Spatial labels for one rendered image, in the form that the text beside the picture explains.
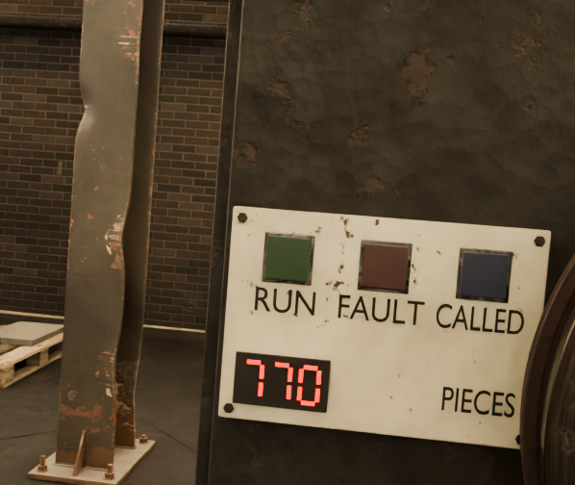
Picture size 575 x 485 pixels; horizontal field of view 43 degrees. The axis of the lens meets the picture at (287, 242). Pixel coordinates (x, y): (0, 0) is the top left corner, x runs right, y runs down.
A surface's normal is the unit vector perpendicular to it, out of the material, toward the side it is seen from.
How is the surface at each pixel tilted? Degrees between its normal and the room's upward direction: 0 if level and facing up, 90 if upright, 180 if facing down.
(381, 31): 90
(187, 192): 90
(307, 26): 90
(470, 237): 90
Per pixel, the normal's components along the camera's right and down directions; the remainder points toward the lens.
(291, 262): -0.11, 0.04
